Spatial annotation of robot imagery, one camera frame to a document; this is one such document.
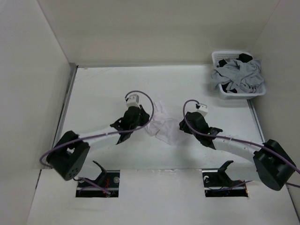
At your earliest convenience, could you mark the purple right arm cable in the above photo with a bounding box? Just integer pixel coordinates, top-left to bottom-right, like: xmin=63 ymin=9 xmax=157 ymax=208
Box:
xmin=182 ymin=99 xmax=300 ymax=192

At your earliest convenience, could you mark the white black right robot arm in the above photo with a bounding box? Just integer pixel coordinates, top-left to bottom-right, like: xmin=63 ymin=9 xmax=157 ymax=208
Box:
xmin=179 ymin=112 xmax=296 ymax=191

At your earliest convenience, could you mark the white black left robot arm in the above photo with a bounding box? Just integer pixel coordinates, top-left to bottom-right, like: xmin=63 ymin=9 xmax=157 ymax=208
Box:
xmin=46 ymin=105 xmax=150 ymax=187

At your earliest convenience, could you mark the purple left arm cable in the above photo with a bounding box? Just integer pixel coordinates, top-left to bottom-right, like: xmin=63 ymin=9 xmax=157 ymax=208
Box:
xmin=39 ymin=90 xmax=155 ymax=197

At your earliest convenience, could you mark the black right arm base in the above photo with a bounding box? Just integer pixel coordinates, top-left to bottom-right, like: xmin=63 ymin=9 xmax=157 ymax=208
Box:
xmin=202 ymin=160 xmax=248 ymax=197

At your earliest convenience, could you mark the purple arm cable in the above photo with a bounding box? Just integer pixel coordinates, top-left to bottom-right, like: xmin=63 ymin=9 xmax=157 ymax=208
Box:
xmin=39 ymin=90 xmax=155 ymax=197
xmin=182 ymin=99 xmax=300 ymax=192

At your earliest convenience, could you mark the grey tank top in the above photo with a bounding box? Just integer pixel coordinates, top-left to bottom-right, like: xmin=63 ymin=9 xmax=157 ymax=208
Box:
xmin=210 ymin=59 xmax=264 ymax=94

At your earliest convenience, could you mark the white tank top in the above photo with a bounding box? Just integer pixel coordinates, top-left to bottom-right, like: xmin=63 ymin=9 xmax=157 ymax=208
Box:
xmin=145 ymin=101 xmax=188 ymax=146

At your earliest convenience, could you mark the metal table edge rail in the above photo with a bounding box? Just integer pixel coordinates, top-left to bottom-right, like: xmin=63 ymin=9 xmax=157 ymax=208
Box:
xmin=51 ymin=63 xmax=78 ymax=149

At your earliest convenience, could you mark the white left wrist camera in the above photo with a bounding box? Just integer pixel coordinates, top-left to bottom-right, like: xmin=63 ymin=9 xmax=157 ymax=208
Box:
xmin=126 ymin=94 xmax=140 ymax=108

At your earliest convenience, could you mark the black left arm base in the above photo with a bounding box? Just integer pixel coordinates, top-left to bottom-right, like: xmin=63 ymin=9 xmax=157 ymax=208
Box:
xmin=74 ymin=161 xmax=120 ymax=198

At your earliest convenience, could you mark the white plastic laundry basket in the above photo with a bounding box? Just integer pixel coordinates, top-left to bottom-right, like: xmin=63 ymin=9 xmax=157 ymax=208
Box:
xmin=210 ymin=50 xmax=266 ymax=100

